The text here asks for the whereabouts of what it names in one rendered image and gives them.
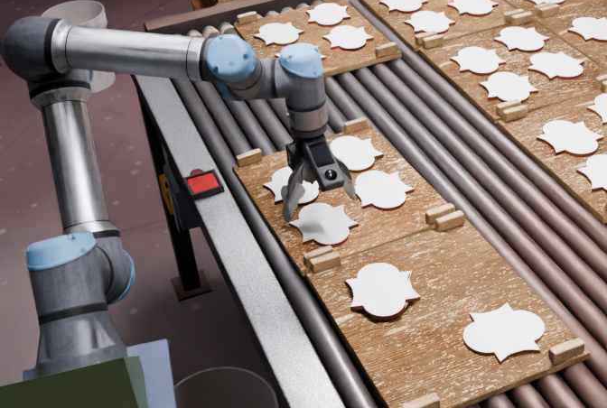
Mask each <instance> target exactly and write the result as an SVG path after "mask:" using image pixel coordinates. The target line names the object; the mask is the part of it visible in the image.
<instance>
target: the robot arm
mask: <svg viewBox="0 0 607 408"><path fill-rule="evenodd" d="M2 54H3V58H4V60H5V63H6V65H7V67H8V68H9V69H10V70H11V71H12V72H13V73H14V74H15V75H17V76H19V77H21V78H22V79H25V80H26V81H27V86H28V90H29V95H30V100H31V104H32V105H33V106H34V107H36V108H38V109H39V110H40V111H41V113H42V121H43V127H44V132H45V136H46V141H47V146H48V151H49V155H50V161H51V169H52V174H53V179H54V184H55V189H56V193H57V199H58V203H59V208H60V213H61V222H62V226H63V233H62V235H61V236H57V237H54V238H50V239H46V240H43V241H40V242H36V243H33V244H31V245H29V246H28V247H27V250H26V256H27V268H28V269H29V274H30V278H31V283H32V288H33V297H34V302H35V307H36V311H37V317H38V321H39V326H40V338H39V346H38V352H37V359H36V372H37V377H40V376H46V375H51V374H55V373H59V372H62V371H66V370H71V369H74V368H78V367H82V366H89V365H93V364H97V363H100V362H105V361H108V360H112V359H116V358H121V357H128V354H127V350H126V344H125V342H124V341H123V339H122V338H121V336H120V334H119V333H118V331H117V328H116V327H115V325H114V323H113V321H112V319H110V316H109V313H108V308H107V306H109V305H111V304H114V303H117V302H118V301H121V300H122V299H123V298H124V297H125V296H126V295H127V294H128V293H129V291H130V289H131V288H132V285H133V283H134V279H135V267H134V263H133V261H132V259H131V257H130V256H129V254H128V253H127V252H126V251H125V250H124V249H123V246H122V241H121V236H120V232H119V229H118V228H117V227H115V226H113V225H112V224H111V223H110V222H109V219H108V214H107V206H106V202H105V197H104V192H103V188H102V183H101V179H100V173H99V168H98V160H97V156H96V151H95V146H94V142H93V137H92V133H91V128H90V123H89V115H88V110H87V106H86V104H87V102H88V100H89V99H90V97H91V96H92V91H91V86H90V82H91V81H92V80H93V76H94V70H96V71H105V72H115V73H124V74H134V75H143V76H152V77H161V78H170V79H187V80H198V81H207V82H216V83H217V86H218V91H219V95H220V96H221V97H222V98H223V99H225V100H236V101H243V100H251V99H275V98H285V103H286V107H287V113H285V117H286V118H288V122H289V125H290V130H291V133H292V134H293V135H294V136H295V137H294V140H293V141H292V142H291V143H288V144H285V148H286V155H287V161H288V166H289V167H290V169H291V170H292V171H293V172H292V173H291V174H290V176H289V178H288V182H287V185H284V186H283V187H282V189H281V192H280V193H281V197H282V199H283V202H284V218H285V222H288V221H289V220H291V219H292V218H293V217H294V211H295V210H296V208H297V207H298V201H299V199H300V198H301V197H303V196H304V194H305V192H306V190H305V188H304V186H303V185H302V184H303V181H306V182H310V183H311V184H314V182H315V181H317V182H318V185H319V187H320V189H321V191H322V192H326V191H329V190H335V189H338V188H343V189H344V190H345V192H347V194H348V196H349V197H350V198H351V199H353V200H355V199H356V191H355V187H354V184H353V181H352V178H351V176H350V171H349V169H348V167H347V166H346V164H345V163H344V162H343V161H342V160H341V159H339V158H337V157H336V156H335V155H334V154H333V153H332V149H331V147H330V146H329V144H328V142H327V140H326V137H325V135H324V133H325V132H326V130H327V127H328V126H327V121H328V113H327V105H326V99H325V91H324V82H323V67H322V60H321V54H320V51H319V50H318V48H317V47H315V46H314V45H312V44H310V43H303V42H301V43H296V44H294V45H288V46H286V47H284V48H283V49H282V50H281V52H280V57H279V58H273V59H259V58H258V56H257V55H256V54H255V53H254V51H253V49H252V47H251V46H250V45H249V44H248V43H247V42H246V41H244V40H243V39H241V38H240V37H238V36H237V35H234V34H223V35H221V36H219V37H217V38H215V39H211V38H200V37H190V36H180V35H170V34H160V33H150V32H131V31H122V30H112V29H102V28H92V27H83V26H73V24H72V23H71V22H70V21H69V20H66V19H57V18H49V17H40V16H29V17H24V18H22V19H19V20H18V21H16V22H14V23H13V24H12V25H11V26H10V27H9V28H8V29H7V30H6V32H5V35H4V37H3V40H2ZM292 144H294V145H292ZM290 145H291V146H290ZM289 158H290V161H289Z"/></svg>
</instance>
